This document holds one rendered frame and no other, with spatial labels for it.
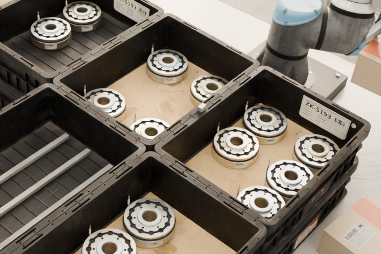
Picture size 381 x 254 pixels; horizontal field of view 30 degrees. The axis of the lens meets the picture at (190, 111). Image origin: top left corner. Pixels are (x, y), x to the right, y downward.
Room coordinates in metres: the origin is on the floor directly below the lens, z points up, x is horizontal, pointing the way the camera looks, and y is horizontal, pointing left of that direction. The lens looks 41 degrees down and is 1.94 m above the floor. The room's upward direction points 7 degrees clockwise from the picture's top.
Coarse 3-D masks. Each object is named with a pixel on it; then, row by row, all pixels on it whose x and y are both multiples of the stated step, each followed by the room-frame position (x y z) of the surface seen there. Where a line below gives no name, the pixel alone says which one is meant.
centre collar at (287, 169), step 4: (284, 168) 1.07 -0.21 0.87; (288, 168) 1.07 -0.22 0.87; (292, 168) 1.07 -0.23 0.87; (280, 172) 1.06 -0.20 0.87; (284, 172) 1.06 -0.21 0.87; (292, 172) 1.07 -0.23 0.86; (296, 172) 1.06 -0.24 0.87; (280, 176) 1.05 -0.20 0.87; (284, 176) 1.05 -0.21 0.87; (300, 176) 1.05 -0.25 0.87; (284, 180) 1.04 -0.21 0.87; (288, 180) 1.04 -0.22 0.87; (296, 180) 1.04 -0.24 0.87; (300, 180) 1.04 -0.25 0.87; (288, 184) 1.03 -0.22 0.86; (292, 184) 1.03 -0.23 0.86; (296, 184) 1.03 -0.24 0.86
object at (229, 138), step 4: (228, 136) 1.15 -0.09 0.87; (232, 136) 1.15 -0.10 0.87; (236, 136) 1.15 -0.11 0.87; (240, 136) 1.16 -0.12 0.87; (228, 140) 1.14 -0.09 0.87; (244, 140) 1.14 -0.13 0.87; (228, 144) 1.13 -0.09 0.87; (244, 144) 1.13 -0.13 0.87; (232, 148) 1.12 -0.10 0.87; (236, 148) 1.12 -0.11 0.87; (240, 148) 1.12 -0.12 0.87; (244, 148) 1.12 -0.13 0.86
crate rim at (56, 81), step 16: (160, 16) 1.49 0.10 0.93; (176, 16) 1.50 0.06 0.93; (112, 48) 1.34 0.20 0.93; (224, 48) 1.40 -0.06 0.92; (80, 64) 1.26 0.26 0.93; (256, 64) 1.34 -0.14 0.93; (240, 80) 1.28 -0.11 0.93; (80, 96) 1.15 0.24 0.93; (96, 112) 1.11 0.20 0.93; (192, 112) 1.14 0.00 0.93; (128, 128) 1.07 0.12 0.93; (176, 128) 1.09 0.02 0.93; (144, 144) 1.03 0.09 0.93
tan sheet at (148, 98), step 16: (144, 64) 1.42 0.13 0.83; (192, 64) 1.44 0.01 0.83; (128, 80) 1.35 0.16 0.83; (144, 80) 1.36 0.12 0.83; (192, 80) 1.38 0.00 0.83; (128, 96) 1.29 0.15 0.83; (144, 96) 1.29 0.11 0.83; (160, 96) 1.30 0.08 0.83; (176, 96) 1.31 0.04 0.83; (128, 112) 1.23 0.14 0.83; (144, 112) 1.24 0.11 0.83; (160, 112) 1.24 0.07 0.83; (176, 112) 1.25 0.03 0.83
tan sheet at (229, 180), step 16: (288, 128) 1.24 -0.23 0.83; (304, 128) 1.25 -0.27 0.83; (288, 144) 1.19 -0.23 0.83; (192, 160) 1.10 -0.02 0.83; (208, 160) 1.10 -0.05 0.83; (256, 160) 1.12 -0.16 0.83; (272, 160) 1.13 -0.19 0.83; (208, 176) 1.06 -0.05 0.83; (224, 176) 1.06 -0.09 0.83; (240, 176) 1.07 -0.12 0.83; (256, 176) 1.07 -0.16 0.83
